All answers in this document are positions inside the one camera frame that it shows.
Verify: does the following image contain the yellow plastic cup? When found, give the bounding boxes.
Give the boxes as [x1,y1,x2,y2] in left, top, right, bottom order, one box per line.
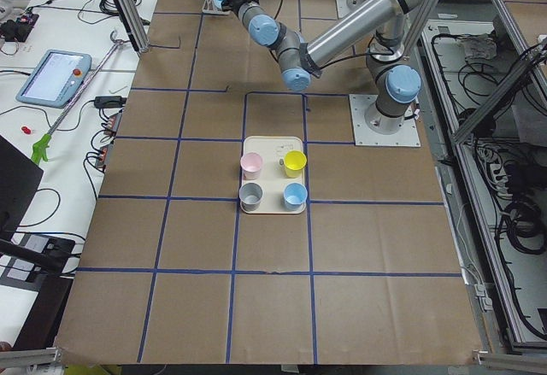
[283,150,307,179]

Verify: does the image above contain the grey plastic cup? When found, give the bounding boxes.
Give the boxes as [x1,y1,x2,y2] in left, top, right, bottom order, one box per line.
[238,182,263,212]

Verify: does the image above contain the blue teach pendant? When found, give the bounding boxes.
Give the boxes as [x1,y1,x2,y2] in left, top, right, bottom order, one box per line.
[15,50,92,108]

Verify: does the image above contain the aluminium frame post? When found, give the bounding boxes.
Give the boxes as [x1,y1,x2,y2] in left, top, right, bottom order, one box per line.
[114,0,150,54]

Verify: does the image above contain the pink plastic cup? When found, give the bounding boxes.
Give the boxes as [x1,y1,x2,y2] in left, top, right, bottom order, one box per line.
[240,152,263,180]

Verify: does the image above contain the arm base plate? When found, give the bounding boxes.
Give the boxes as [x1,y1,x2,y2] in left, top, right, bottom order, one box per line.
[333,0,364,21]
[349,94,421,148]

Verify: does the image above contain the metal reach grabber tool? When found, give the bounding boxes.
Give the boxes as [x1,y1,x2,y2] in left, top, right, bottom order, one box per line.
[31,30,126,165]

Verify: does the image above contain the black power adapter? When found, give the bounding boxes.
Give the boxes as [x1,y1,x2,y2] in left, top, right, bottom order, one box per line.
[93,96,126,109]

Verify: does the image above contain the black monitor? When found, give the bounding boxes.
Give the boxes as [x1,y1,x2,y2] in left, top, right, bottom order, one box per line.
[0,137,43,241]

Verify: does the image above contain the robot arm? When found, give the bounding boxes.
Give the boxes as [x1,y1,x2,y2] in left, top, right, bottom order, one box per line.
[214,0,435,135]

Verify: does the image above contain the cream plastic tray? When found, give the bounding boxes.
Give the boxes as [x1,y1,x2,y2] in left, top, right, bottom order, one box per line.
[241,136,307,214]

